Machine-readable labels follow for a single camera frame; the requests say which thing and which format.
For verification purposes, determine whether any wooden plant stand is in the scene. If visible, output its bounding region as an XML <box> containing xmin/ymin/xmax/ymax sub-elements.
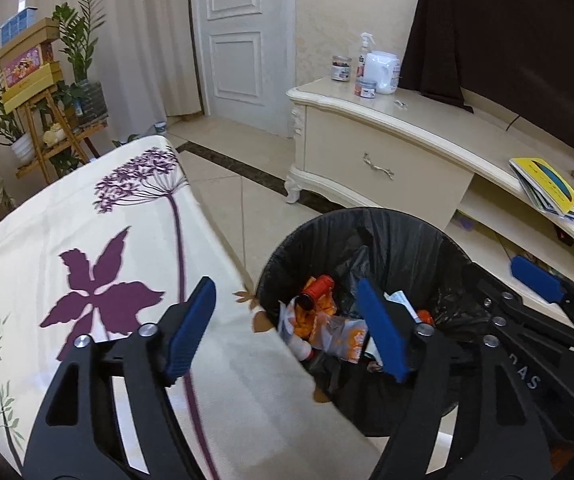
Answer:
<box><xmin>14</xmin><ymin>90</ymin><xmax>110</xmax><ymax>186</ymax></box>

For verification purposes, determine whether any cream curtain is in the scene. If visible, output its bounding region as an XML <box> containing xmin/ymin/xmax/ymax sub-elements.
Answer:
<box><xmin>0</xmin><ymin>0</ymin><xmax>204</xmax><ymax>136</ymax></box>

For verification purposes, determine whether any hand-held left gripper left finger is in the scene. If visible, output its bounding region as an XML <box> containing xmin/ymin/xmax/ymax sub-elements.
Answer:
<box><xmin>22</xmin><ymin>276</ymin><xmax>217</xmax><ymax>480</ymax></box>

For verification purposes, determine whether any tall plant in dark pot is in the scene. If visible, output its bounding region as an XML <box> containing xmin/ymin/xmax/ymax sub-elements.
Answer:
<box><xmin>52</xmin><ymin>0</ymin><xmax>109</xmax><ymax>125</ymax></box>

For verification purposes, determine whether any cream television cabinet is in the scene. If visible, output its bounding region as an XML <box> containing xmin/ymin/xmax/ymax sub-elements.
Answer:
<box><xmin>285</xmin><ymin>77</ymin><xmax>574</xmax><ymax>311</ymax></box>

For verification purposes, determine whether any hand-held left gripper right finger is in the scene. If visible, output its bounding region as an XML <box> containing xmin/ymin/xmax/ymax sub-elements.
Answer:
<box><xmin>357</xmin><ymin>277</ymin><xmax>552</xmax><ymax>480</ymax></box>

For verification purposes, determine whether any plant in white pot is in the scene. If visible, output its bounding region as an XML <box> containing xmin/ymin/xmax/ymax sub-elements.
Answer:
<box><xmin>0</xmin><ymin>66</ymin><xmax>35</xmax><ymax>167</ymax></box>

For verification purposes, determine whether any white panelled door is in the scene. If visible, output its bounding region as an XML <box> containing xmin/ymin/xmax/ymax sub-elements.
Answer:
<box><xmin>189</xmin><ymin>0</ymin><xmax>300</xmax><ymax>131</ymax></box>

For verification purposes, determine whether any floral cream tablecloth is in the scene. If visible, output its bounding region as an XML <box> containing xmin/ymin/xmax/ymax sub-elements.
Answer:
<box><xmin>0</xmin><ymin>134</ymin><xmax>383</xmax><ymax>480</ymax></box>

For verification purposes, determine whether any clear orange-printed wrapper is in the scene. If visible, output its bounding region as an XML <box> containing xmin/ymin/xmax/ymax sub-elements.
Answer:
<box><xmin>317</xmin><ymin>310</ymin><xmax>370</xmax><ymax>365</ymax></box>

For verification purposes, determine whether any yellow flat box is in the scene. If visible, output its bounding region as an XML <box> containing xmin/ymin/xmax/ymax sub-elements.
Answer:
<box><xmin>2</xmin><ymin>61</ymin><xmax>63</xmax><ymax>113</ymax></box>

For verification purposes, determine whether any dark brown cloth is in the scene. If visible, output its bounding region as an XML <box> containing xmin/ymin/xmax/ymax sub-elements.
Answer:
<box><xmin>398</xmin><ymin>0</ymin><xmax>574</xmax><ymax>161</ymax></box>

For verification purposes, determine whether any large white tube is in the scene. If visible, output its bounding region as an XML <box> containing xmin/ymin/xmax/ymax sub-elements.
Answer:
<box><xmin>384</xmin><ymin>290</ymin><xmax>420</xmax><ymax>321</ymax></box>

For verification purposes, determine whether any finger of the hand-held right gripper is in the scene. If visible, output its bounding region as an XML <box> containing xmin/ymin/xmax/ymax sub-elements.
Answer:
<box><xmin>511</xmin><ymin>255</ymin><xmax>574</xmax><ymax>318</ymax></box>
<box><xmin>462</xmin><ymin>261</ymin><xmax>574</xmax><ymax>351</ymax></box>

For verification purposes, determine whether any yellow and blue book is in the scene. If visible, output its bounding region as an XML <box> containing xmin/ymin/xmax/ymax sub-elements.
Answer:
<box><xmin>509</xmin><ymin>157</ymin><xmax>574</xmax><ymax>222</ymax></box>

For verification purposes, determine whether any glass jar with lid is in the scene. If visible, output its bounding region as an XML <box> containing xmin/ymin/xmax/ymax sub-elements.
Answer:
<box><xmin>331</xmin><ymin>55</ymin><xmax>353</xmax><ymax>82</ymax></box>

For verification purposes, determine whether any metal drawer handle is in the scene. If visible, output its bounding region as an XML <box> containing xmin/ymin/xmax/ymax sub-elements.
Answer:
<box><xmin>362</xmin><ymin>152</ymin><xmax>395</xmax><ymax>181</ymax></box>

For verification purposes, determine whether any brown cardboard box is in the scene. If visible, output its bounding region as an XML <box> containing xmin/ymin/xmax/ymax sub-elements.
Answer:
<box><xmin>0</xmin><ymin>17</ymin><xmax>60</xmax><ymax>58</ymax></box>

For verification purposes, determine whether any round bin with black bag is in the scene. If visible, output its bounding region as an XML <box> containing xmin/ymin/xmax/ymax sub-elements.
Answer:
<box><xmin>254</xmin><ymin>207</ymin><xmax>492</xmax><ymax>438</ymax></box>

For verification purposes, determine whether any white plastic jug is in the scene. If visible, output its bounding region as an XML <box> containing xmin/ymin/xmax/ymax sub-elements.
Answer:
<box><xmin>364</xmin><ymin>51</ymin><xmax>402</xmax><ymax>96</ymax></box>

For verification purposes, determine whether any colourful printed box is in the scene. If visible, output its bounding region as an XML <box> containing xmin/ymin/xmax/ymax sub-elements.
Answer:
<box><xmin>0</xmin><ymin>42</ymin><xmax>55</xmax><ymax>88</ymax></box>

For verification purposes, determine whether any yellow ornament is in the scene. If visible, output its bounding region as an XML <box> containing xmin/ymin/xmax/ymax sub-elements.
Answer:
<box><xmin>42</xmin><ymin>124</ymin><xmax>68</xmax><ymax>147</ymax></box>

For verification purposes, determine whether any red bottle with black cap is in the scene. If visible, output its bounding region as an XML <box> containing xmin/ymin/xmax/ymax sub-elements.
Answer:
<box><xmin>299</xmin><ymin>275</ymin><xmax>337</xmax><ymax>313</ymax></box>

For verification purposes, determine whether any small white bottle red cap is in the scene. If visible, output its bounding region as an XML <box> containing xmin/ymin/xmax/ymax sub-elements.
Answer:
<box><xmin>287</xmin><ymin>335</ymin><xmax>315</xmax><ymax>361</ymax></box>

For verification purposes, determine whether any blue compartment box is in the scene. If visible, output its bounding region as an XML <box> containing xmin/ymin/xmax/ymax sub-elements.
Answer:
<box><xmin>0</xmin><ymin>7</ymin><xmax>38</xmax><ymax>43</ymax></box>

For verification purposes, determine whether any clear spray bottle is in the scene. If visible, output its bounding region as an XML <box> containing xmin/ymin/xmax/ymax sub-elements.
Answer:
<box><xmin>358</xmin><ymin>32</ymin><xmax>374</xmax><ymax>83</ymax></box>

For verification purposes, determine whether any orange plastic wrapper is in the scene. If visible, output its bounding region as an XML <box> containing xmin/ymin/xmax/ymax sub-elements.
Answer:
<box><xmin>279</xmin><ymin>297</ymin><xmax>318</xmax><ymax>346</ymax></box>

